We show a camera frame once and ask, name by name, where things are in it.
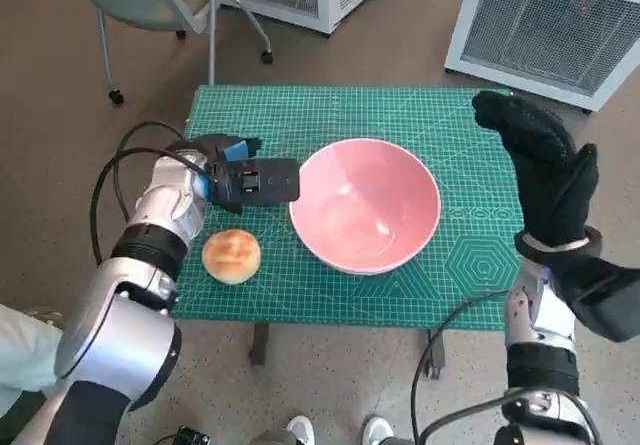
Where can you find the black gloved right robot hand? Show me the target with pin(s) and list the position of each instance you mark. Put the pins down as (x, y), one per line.
(545, 180)

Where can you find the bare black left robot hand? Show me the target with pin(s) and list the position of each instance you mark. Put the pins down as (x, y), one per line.
(220, 145)

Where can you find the round toy bread bun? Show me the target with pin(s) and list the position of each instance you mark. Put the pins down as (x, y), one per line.
(230, 257)

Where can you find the pink bowl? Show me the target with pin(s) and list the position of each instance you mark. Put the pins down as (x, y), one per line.
(365, 205)

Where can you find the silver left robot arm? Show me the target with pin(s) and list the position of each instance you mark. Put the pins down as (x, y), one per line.
(115, 315)

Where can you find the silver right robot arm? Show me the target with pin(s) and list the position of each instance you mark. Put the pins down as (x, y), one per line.
(545, 325)

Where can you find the thin grey metal pole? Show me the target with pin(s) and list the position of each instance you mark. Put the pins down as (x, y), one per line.
(213, 25)

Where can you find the green cutting mat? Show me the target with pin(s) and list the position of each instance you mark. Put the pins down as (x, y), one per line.
(340, 110)

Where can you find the large white mesh cabinet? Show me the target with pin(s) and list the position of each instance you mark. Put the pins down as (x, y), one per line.
(540, 30)

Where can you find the grey office chair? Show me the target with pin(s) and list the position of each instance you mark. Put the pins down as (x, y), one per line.
(140, 0)

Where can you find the dark table leg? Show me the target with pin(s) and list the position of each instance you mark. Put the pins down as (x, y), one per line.
(259, 345)
(436, 355)

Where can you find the person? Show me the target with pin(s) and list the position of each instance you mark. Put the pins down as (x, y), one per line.
(25, 355)

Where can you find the small black device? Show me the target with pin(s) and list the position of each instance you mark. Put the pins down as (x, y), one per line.
(190, 436)

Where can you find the white shoe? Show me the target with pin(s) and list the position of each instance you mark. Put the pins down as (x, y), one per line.
(377, 430)
(301, 430)

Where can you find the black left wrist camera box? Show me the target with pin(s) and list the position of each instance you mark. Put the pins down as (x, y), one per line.
(270, 180)

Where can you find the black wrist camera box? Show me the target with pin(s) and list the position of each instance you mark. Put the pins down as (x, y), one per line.
(605, 300)
(270, 180)

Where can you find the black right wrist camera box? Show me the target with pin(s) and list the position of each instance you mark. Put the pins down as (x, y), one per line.
(605, 300)

